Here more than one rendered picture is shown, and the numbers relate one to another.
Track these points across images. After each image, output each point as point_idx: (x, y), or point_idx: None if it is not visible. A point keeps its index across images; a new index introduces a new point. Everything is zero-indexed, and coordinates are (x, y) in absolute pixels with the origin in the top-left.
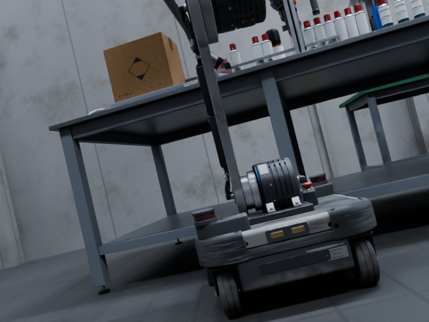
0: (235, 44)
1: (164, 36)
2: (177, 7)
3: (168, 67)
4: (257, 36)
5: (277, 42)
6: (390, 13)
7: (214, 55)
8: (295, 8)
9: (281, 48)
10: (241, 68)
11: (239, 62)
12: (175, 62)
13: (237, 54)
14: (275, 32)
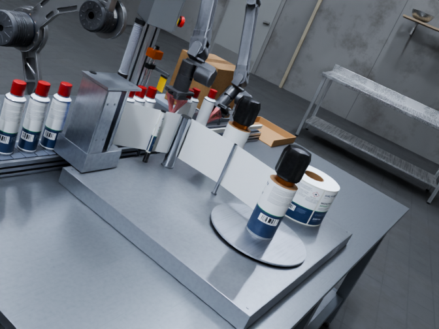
0: (210, 91)
1: (187, 54)
2: (242, 32)
3: (170, 80)
4: (193, 89)
5: (232, 117)
6: (49, 110)
7: (220, 95)
8: (146, 63)
9: (226, 128)
10: (196, 119)
11: (198, 111)
12: (193, 83)
13: (202, 102)
14: (238, 102)
